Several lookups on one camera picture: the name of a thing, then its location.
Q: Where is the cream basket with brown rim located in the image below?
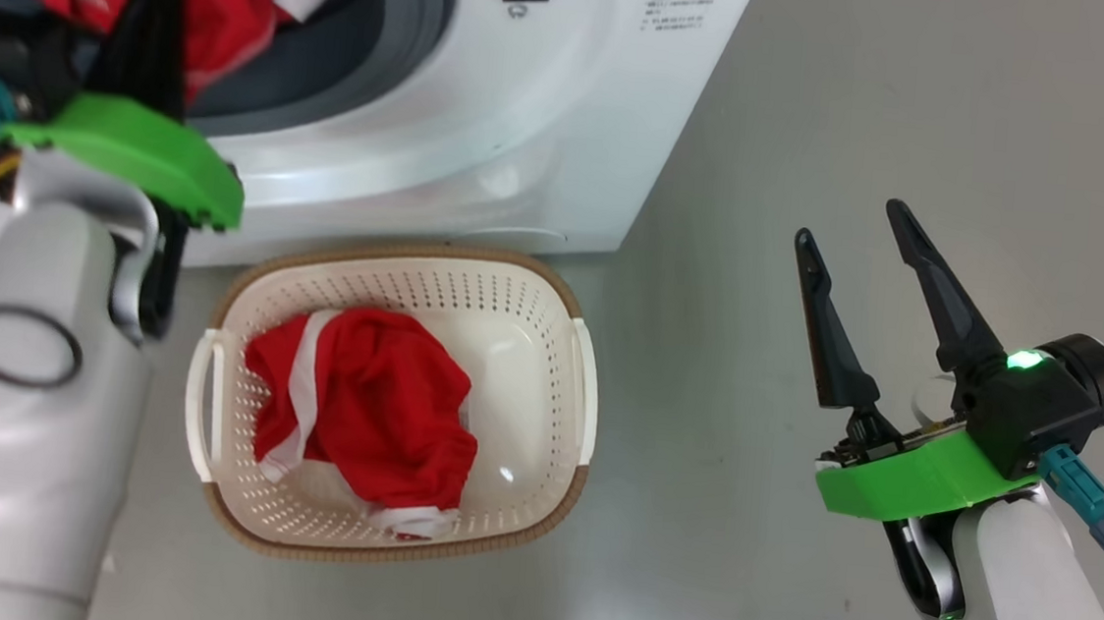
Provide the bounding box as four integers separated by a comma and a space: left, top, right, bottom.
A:
174, 226, 609, 582

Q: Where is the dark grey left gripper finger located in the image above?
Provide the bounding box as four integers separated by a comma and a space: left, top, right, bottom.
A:
147, 0, 194, 121
85, 0, 159, 108

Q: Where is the white front-load washing machine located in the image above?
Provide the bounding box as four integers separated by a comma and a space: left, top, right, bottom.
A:
0, 0, 760, 310

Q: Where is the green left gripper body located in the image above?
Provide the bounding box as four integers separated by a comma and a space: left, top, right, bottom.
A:
0, 87, 251, 232

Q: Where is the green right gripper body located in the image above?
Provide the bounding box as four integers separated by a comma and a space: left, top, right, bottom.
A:
811, 410, 1046, 534

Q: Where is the grey rubber door gasket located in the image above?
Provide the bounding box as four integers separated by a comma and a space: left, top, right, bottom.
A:
182, 0, 459, 157

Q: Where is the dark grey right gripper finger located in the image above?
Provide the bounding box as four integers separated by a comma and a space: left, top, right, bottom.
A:
873, 198, 1016, 378
778, 228, 918, 449

